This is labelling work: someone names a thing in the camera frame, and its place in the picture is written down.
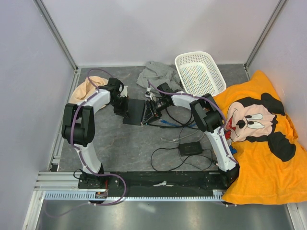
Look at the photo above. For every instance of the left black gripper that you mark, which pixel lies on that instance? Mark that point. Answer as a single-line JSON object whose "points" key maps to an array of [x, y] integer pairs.
{"points": [[124, 110]]}

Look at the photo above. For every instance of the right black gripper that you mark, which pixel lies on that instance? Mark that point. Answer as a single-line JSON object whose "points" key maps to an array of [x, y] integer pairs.
{"points": [[151, 113]]}

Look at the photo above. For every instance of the black network switch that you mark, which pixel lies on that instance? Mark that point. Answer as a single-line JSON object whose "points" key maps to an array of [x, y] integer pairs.
{"points": [[135, 111]]}

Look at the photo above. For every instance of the grey cloth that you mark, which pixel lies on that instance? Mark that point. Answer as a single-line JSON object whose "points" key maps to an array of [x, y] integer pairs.
{"points": [[158, 73]]}

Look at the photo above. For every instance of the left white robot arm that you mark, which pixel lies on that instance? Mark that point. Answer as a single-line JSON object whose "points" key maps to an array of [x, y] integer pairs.
{"points": [[78, 126]]}

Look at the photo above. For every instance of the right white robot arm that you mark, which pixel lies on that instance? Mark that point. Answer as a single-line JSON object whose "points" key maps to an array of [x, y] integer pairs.
{"points": [[207, 116]]}

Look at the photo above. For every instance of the peach bucket hat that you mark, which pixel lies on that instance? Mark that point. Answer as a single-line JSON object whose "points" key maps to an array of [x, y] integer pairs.
{"points": [[86, 89]]}

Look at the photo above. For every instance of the white plastic basket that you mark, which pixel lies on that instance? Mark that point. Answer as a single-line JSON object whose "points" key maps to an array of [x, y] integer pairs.
{"points": [[199, 74]]}

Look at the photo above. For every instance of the black power adapter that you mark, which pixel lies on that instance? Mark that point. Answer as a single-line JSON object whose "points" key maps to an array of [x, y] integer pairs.
{"points": [[191, 148]]}

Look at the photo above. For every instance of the orange cartoon mouse pillow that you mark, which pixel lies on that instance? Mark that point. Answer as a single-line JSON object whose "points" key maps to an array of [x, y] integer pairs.
{"points": [[272, 162]]}

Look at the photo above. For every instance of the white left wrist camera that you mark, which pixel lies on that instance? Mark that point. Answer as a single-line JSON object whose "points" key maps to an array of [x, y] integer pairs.
{"points": [[124, 92]]}

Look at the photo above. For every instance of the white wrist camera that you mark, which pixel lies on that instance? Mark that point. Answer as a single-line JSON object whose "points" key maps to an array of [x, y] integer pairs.
{"points": [[124, 92], [150, 95]]}

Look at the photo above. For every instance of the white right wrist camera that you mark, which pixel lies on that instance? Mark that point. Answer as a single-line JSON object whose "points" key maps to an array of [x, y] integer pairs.
{"points": [[150, 95]]}

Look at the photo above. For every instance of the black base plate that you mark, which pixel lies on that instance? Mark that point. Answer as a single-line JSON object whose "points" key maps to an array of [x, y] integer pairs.
{"points": [[162, 183]]}

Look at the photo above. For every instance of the left aluminium frame post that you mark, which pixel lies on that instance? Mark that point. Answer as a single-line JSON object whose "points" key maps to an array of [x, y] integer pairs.
{"points": [[55, 32]]}

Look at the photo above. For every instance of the aluminium frame post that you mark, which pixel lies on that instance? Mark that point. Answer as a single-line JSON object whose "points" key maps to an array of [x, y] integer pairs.
{"points": [[55, 32], [265, 32]]}

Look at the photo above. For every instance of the slotted cable duct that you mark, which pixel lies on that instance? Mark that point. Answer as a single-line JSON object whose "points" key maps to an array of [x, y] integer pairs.
{"points": [[214, 195]]}

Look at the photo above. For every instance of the right aluminium frame post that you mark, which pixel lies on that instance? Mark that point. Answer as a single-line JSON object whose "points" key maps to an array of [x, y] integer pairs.
{"points": [[265, 32]]}

